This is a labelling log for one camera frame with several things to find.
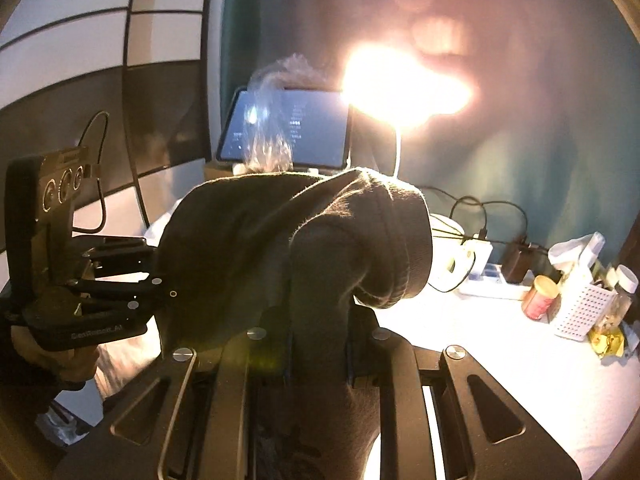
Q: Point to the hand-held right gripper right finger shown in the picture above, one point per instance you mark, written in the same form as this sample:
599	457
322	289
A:
365	360

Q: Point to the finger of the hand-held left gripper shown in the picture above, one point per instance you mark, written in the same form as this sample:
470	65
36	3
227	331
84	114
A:
125	295
120	260

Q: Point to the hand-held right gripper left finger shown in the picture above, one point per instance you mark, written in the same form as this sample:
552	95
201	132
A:
272	355

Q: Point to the brown t-shirt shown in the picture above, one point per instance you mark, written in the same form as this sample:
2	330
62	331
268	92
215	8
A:
250	240

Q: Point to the person's left hand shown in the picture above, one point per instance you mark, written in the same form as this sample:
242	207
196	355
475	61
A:
70	365

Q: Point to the white printed mug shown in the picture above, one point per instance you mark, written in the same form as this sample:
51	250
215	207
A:
447	260

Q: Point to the cardboard box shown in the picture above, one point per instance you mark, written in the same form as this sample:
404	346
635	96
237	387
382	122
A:
220	167

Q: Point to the white power strip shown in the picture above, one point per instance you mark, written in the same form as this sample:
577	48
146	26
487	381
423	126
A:
492	285

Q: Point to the white charger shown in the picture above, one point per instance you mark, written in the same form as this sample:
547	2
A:
477	255

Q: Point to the black charger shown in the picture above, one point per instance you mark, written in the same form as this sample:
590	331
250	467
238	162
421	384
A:
517	262

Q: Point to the red can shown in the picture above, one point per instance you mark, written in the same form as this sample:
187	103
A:
540	297

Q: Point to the clear plastic bag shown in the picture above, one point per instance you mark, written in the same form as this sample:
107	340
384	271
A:
265	125

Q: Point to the white perforated basket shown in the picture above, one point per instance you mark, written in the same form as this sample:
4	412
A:
582	310

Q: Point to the tablet computer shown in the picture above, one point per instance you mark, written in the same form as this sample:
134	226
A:
320	130

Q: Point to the white tissue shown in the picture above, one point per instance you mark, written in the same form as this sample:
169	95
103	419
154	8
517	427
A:
570	250

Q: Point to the yellow snack packet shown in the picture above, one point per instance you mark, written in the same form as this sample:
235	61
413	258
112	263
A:
607	342

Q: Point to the glass jar with white lid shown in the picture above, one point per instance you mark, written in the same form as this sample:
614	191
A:
625	300

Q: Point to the white desk lamp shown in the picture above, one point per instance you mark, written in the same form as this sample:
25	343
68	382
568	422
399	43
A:
400	90

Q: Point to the teal curtain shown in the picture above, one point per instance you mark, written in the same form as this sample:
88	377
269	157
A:
550	110

